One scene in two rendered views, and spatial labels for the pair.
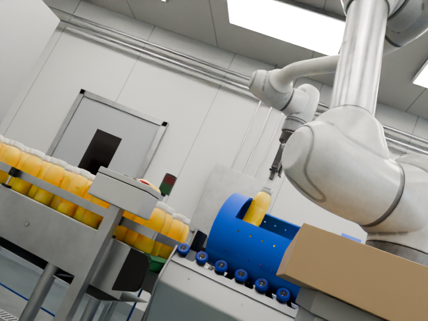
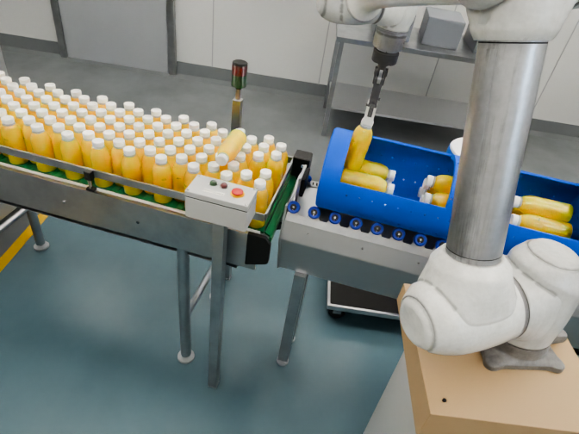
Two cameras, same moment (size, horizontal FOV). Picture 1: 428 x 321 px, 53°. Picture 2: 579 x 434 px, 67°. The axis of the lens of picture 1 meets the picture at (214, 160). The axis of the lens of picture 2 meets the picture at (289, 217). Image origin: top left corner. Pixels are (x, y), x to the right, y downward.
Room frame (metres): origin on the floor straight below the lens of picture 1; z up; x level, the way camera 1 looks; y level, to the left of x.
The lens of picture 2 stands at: (0.34, 0.25, 1.89)
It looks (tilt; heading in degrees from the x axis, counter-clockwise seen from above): 38 degrees down; 347
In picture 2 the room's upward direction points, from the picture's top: 9 degrees clockwise
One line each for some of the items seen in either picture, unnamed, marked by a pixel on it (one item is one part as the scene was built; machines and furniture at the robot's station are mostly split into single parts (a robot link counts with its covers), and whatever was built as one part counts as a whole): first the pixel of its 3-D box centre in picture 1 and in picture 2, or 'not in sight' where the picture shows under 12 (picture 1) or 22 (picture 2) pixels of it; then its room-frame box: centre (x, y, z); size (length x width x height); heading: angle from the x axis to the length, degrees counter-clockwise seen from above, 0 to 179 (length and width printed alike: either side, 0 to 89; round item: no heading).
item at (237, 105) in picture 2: not in sight; (231, 201); (2.11, 0.16, 0.55); 0.04 x 0.04 x 1.10; 69
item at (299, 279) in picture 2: not in sight; (290, 320); (1.55, -0.11, 0.31); 0.06 x 0.06 x 0.63; 69
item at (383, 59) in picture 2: (286, 145); (382, 64); (1.58, -0.23, 1.48); 0.08 x 0.07 x 0.09; 160
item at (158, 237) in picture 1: (174, 244); (280, 186); (1.67, 0.00, 0.96); 0.40 x 0.01 x 0.03; 159
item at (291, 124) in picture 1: (293, 128); (389, 39); (1.58, -0.23, 1.55); 0.09 x 0.09 x 0.06
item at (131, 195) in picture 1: (125, 193); (221, 202); (1.44, 0.23, 1.05); 0.20 x 0.10 x 0.10; 69
